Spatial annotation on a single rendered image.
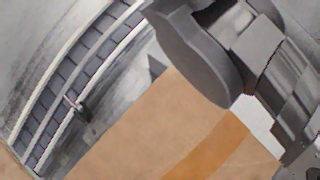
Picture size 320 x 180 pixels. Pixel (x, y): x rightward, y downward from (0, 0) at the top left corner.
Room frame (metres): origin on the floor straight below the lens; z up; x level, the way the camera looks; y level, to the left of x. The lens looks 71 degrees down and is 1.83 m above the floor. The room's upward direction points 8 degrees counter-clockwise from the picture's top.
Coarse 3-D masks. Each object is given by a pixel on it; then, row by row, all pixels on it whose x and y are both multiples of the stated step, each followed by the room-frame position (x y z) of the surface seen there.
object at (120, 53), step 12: (144, 24) 0.44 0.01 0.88; (132, 36) 0.42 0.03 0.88; (144, 36) 0.44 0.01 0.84; (120, 48) 0.40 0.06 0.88; (132, 48) 0.42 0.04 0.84; (108, 60) 0.38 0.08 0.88; (120, 60) 0.39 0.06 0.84; (96, 72) 0.37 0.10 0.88; (108, 72) 0.37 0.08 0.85; (96, 84) 0.35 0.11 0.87; (84, 96) 0.33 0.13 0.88; (72, 108) 0.31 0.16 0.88; (72, 120) 0.29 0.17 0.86; (60, 132) 0.26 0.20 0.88; (60, 144) 0.25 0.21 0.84; (48, 156) 0.21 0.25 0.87; (36, 168) 0.18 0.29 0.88
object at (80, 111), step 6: (66, 96) 0.30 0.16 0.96; (72, 102) 0.29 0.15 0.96; (78, 108) 0.27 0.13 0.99; (84, 108) 0.28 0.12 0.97; (78, 114) 0.27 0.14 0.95; (84, 114) 0.27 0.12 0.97; (90, 114) 0.27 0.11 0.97; (78, 120) 0.26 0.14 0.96; (84, 120) 0.26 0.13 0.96; (90, 120) 0.26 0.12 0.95; (84, 126) 0.25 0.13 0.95; (90, 126) 0.27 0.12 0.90
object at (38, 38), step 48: (0, 0) 0.71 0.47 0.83; (48, 0) 0.62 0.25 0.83; (96, 0) 0.56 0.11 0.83; (288, 0) 0.54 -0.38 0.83; (0, 48) 0.52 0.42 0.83; (48, 48) 0.47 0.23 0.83; (144, 48) 0.41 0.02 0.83; (0, 96) 0.38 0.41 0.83; (96, 96) 0.34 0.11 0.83; (240, 96) 0.30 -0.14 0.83
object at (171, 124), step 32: (160, 96) 0.23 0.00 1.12; (192, 96) 0.23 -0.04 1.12; (128, 128) 0.20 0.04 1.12; (160, 128) 0.19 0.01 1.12; (192, 128) 0.19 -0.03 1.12; (224, 128) 0.18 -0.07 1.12; (96, 160) 0.15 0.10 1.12; (128, 160) 0.15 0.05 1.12; (160, 160) 0.15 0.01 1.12; (192, 160) 0.14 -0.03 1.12; (224, 160) 0.13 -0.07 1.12; (256, 160) 0.11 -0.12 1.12
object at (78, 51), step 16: (128, 0) 0.51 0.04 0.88; (112, 16) 0.48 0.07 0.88; (96, 32) 0.45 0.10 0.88; (128, 32) 0.43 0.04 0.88; (80, 48) 0.42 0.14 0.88; (112, 48) 0.41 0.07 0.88; (64, 64) 0.40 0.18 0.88; (96, 64) 0.38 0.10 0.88; (48, 80) 0.37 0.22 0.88; (64, 80) 0.37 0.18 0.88; (80, 80) 0.36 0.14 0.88; (48, 96) 0.34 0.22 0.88; (32, 112) 0.31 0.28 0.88; (64, 112) 0.30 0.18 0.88; (32, 128) 0.27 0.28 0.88; (48, 128) 0.27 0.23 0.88; (16, 144) 0.24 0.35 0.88; (48, 144) 0.24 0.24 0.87; (32, 160) 0.20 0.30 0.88
